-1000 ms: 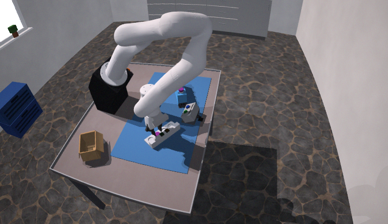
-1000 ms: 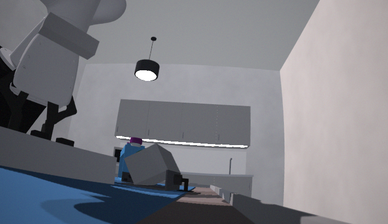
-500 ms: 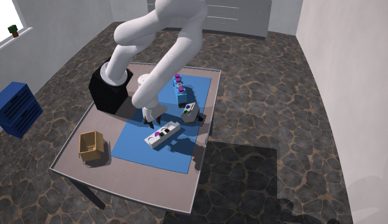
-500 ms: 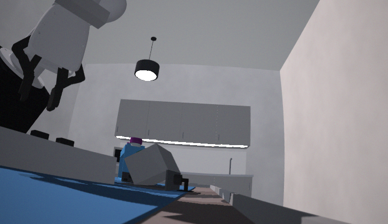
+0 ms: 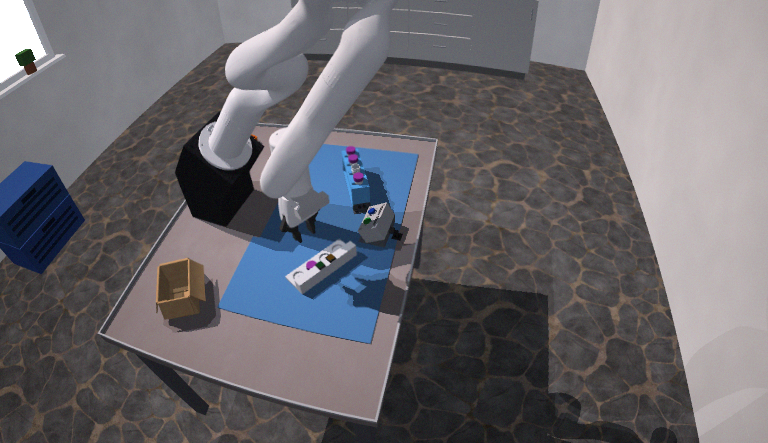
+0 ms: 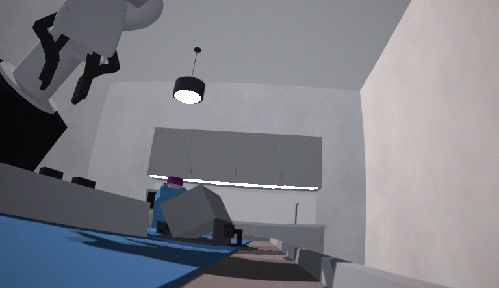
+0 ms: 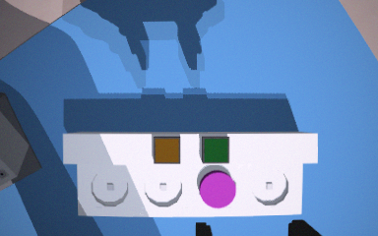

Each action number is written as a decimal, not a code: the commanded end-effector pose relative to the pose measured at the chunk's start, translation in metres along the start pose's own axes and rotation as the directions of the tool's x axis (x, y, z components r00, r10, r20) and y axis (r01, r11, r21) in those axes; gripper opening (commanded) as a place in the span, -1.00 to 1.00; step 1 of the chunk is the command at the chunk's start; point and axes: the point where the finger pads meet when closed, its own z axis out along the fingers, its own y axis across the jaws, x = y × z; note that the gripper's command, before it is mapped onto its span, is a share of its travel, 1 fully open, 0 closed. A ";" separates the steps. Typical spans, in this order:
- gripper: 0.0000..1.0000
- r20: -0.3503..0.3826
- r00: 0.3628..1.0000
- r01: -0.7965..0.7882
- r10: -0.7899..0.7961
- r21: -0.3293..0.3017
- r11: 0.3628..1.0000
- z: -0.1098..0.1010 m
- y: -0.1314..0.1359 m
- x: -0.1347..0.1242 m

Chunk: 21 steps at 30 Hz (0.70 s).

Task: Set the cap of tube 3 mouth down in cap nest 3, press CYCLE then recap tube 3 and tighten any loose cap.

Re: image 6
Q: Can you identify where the blue flat mat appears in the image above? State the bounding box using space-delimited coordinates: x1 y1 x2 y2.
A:
0 213 242 288

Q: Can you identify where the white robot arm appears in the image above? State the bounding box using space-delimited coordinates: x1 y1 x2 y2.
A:
0 0 164 114

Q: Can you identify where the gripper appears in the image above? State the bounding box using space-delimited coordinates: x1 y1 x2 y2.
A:
32 0 127 105

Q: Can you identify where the grey control panel with blue and green buttons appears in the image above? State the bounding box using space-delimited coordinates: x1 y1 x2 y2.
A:
156 184 248 247

